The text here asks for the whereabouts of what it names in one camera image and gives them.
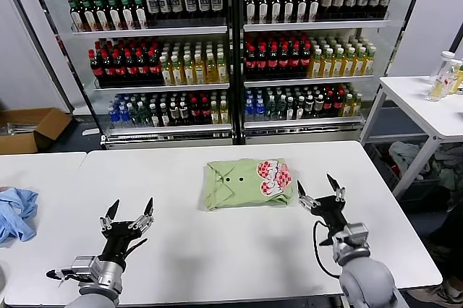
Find glass drinks display cabinet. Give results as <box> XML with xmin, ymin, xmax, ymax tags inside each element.
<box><xmin>70</xmin><ymin>0</ymin><xmax>236</xmax><ymax>150</ymax></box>
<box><xmin>234</xmin><ymin>0</ymin><xmax>394</xmax><ymax>145</ymax></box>

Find white metal shelf board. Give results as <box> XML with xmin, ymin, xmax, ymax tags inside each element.
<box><xmin>244</xmin><ymin>74</ymin><xmax>375</xmax><ymax>87</ymax></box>
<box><xmin>93</xmin><ymin>82</ymin><xmax>231</xmax><ymax>93</ymax></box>
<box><xmin>104</xmin><ymin>123</ymin><xmax>233</xmax><ymax>137</ymax></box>
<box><xmin>242</xmin><ymin>18</ymin><xmax>391</xmax><ymax>32</ymax></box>
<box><xmin>71</xmin><ymin>25</ymin><xmax>229</xmax><ymax>38</ymax></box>
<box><xmin>244</xmin><ymin>116</ymin><xmax>365</xmax><ymax>130</ymax></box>

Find black framed glass door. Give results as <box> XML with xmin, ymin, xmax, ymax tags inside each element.
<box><xmin>0</xmin><ymin>0</ymin><xmax>106</xmax><ymax>141</ymax></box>
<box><xmin>357</xmin><ymin>0</ymin><xmax>433</xmax><ymax>142</ymax></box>

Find open brown cardboard box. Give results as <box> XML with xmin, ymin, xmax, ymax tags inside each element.
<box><xmin>0</xmin><ymin>107</ymin><xmax>73</xmax><ymax>155</ymax></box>

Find clear bottle white cap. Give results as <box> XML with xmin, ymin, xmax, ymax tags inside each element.
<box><xmin>428</xmin><ymin>50</ymin><xmax>456</xmax><ymax>102</ymax></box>

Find white side table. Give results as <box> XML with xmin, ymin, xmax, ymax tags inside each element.
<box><xmin>360</xmin><ymin>74</ymin><xmax>463</xmax><ymax>200</ymax></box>

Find silver metal parts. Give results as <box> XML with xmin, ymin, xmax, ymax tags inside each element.
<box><xmin>0</xmin><ymin>121</ymin><xmax>37</xmax><ymax>138</ymax></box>

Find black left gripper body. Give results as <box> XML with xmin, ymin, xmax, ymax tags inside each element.
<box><xmin>101</xmin><ymin>221</ymin><xmax>148</xmax><ymax>262</ymax></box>

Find light green polo shirt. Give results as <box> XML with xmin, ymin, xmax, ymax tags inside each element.
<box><xmin>200</xmin><ymin>158</ymin><xmax>296</xmax><ymax>211</ymax></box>

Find grey sneaker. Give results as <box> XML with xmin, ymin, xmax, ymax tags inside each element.
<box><xmin>433</xmin><ymin>278</ymin><xmax>463</xmax><ymax>301</ymax></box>

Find green cap dark drink bottle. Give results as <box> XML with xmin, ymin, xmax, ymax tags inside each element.
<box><xmin>104</xmin><ymin>0</ymin><xmax>122</xmax><ymax>30</ymax></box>
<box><xmin>257</xmin><ymin>0</ymin><xmax>270</xmax><ymax>24</ymax></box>
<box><xmin>244</xmin><ymin>0</ymin><xmax>257</xmax><ymax>24</ymax></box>
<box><xmin>131</xmin><ymin>0</ymin><xmax>148</xmax><ymax>30</ymax></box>
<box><xmin>269</xmin><ymin>0</ymin><xmax>283</xmax><ymax>24</ymax></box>
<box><xmin>67</xmin><ymin>0</ymin><xmax>83</xmax><ymax>33</ymax></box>
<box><xmin>282</xmin><ymin>0</ymin><xmax>296</xmax><ymax>23</ymax></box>
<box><xmin>295</xmin><ymin>0</ymin><xmax>309</xmax><ymax>23</ymax></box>
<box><xmin>80</xmin><ymin>0</ymin><xmax>96</xmax><ymax>32</ymax></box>
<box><xmin>307</xmin><ymin>0</ymin><xmax>321</xmax><ymax>22</ymax></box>
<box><xmin>118</xmin><ymin>0</ymin><xmax>135</xmax><ymax>30</ymax></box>
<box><xmin>91</xmin><ymin>0</ymin><xmax>109</xmax><ymax>31</ymax></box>

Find small red cap cola bottle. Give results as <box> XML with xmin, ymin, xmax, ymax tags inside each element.
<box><xmin>200</xmin><ymin>97</ymin><xmax>211</xmax><ymax>125</ymax></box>
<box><xmin>324</xmin><ymin>90</ymin><xmax>334</xmax><ymax>119</ymax></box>
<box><xmin>334</xmin><ymin>89</ymin><xmax>344</xmax><ymax>119</ymax></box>
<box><xmin>190</xmin><ymin>97</ymin><xmax>201</xmax><ymax>125</ymax></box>

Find dark laundry basket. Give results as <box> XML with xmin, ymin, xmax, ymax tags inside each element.
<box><xmin>365</xmin><ymin>141</ymin><xmax>402</xmax><ymax>193</ymax></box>

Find crumpled light blue cloth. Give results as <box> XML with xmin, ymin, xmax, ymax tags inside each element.
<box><xmin>0</xmin><ymin>187</ymin><xmax>39</xmax><ymax>244</ymax></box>

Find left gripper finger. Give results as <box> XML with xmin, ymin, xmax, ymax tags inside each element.
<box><xmin>100</xmin><ymin>198</ymin><xmax>120</xmax><ymax>231</ymax></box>
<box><xmin>130</xmin><ymin>197</ymin><xmax>156</xmax><ymax>231</ymax></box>

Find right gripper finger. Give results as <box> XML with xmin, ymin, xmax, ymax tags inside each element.
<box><xmin>297</xmin><ymin>179</ymin><xmax>318</xmax><ymax>211</ymax></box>
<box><xmin>327</xmin><ymin>173</ymin><xmax>346</xmax><ymax>202</ymax></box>

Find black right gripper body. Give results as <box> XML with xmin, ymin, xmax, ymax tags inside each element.
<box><xmin>313</xmin><ymin>195</ymin><xmax>350</xmax><ymax>236</ymax></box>

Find pale green garment pile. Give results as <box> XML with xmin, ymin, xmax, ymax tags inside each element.
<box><xmin>432</xmin><ymin>143</ymin><xmax>463</xmax><ymax>192</ymax></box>

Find white grey garment pile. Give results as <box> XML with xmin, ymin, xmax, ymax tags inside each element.
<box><xmin>388</xmin><ymin>140</ymin><xmax>433</xmax><ymax>181</ymax></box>

